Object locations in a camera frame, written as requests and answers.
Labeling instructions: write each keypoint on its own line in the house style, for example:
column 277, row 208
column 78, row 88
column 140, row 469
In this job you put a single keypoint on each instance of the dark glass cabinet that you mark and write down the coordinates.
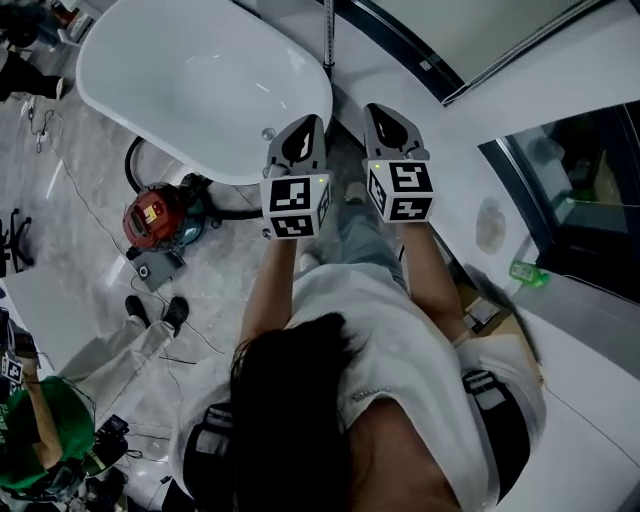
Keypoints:
column 580, row 190

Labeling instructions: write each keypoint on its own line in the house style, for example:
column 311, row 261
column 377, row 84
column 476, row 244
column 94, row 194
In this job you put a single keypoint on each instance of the chrome bathtub drain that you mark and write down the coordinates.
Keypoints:
column 268, row 133

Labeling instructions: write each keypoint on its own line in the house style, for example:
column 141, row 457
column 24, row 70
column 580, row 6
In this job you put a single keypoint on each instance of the chrome faucet pole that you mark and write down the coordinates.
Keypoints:
column 329, row 35

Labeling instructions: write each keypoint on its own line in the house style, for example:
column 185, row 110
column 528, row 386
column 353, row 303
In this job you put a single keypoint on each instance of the black office chair base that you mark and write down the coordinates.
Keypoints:
column 15, row 240

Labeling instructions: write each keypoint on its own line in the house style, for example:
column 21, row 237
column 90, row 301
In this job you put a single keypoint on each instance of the red vacuum cleaner canister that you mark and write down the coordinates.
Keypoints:
column 160, row 215

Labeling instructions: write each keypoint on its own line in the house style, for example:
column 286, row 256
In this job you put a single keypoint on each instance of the black device on floor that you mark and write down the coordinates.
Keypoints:
column 112, row 430

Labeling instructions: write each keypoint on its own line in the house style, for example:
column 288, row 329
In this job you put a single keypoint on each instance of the green plastic bottle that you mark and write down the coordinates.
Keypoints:
column 527, row 273

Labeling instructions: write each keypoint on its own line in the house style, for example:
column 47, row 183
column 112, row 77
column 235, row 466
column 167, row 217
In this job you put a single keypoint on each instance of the person's right forearm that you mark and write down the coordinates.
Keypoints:
column 430, row 280

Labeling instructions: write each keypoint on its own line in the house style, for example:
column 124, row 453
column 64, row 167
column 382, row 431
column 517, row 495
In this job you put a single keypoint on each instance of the white bathtub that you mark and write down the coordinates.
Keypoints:
column 200, row 80

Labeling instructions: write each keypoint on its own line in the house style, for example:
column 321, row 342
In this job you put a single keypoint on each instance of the cardboard box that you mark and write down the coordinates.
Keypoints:
column 482, row 310

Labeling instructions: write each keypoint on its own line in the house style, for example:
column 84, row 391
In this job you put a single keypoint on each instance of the person's left forearm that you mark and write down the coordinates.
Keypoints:
column 270, row 290

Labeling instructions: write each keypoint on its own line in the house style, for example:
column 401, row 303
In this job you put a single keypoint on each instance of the person's white shirt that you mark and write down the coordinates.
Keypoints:
column 400, row 350

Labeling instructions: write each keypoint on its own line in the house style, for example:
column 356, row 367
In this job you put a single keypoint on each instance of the person's blue jeans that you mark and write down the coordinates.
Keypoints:
column 367, row 245

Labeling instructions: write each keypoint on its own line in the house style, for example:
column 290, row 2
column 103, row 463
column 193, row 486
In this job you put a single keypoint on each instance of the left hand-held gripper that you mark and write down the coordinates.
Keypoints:
column 292, row 202

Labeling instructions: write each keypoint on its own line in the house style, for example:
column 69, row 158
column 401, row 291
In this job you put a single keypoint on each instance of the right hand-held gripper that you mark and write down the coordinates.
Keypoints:
column 400, row 190

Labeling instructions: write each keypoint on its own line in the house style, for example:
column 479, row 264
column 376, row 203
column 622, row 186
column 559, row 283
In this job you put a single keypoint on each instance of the white flat board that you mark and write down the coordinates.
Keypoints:
column 60, row 305

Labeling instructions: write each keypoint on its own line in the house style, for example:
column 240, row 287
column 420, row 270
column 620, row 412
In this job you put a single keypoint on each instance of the person's light shoe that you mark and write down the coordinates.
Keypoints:
column 355, row 192
column 310, row 260

